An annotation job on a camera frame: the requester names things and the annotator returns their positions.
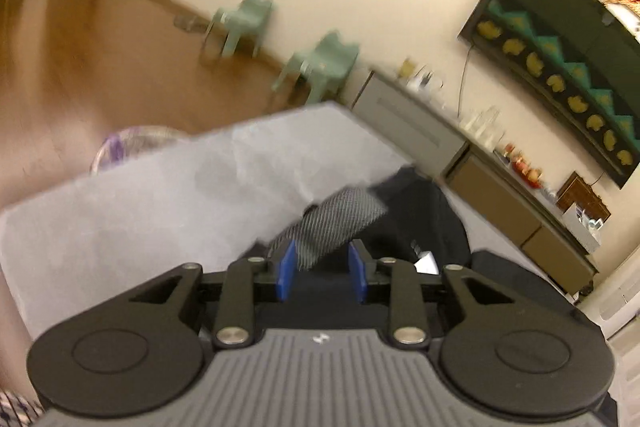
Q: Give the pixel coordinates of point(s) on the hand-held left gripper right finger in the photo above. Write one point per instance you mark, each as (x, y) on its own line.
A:
(358, 272)

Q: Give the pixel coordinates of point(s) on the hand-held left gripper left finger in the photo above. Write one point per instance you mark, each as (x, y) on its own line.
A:
(286, 269)

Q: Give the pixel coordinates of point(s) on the black garment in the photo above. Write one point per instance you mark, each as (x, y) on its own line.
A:
(430, 217)

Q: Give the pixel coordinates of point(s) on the grey brown sideboard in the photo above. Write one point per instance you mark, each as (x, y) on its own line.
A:
(415, 132)

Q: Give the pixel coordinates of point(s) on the tray of glass cups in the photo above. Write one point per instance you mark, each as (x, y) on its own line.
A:
(482, 124)

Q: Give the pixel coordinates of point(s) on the red fruit bowl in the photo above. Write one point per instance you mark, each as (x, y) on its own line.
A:
(525, 167)

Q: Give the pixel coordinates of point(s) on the purple white round object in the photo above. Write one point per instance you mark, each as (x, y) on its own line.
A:
(130, 144)

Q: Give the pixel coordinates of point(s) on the white power strip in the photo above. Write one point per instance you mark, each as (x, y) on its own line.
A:
(425, 82)

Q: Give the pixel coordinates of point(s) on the green plastic chair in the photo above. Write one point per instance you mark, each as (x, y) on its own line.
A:
(245, 19)
(325, 62)

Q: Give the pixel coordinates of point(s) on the grey storage box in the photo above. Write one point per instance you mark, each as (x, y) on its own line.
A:
(580, 232)

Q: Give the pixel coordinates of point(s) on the wooden chessboard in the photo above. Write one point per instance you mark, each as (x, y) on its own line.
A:
(575, 192)

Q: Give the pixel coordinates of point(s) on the flat grey floor object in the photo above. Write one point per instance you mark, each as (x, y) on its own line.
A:
(190, 23)

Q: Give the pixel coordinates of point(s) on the white tower fan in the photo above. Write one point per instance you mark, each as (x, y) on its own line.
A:
(622, 307)

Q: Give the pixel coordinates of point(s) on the person's patterned clothing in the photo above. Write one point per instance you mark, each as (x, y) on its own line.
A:
(17, 409)

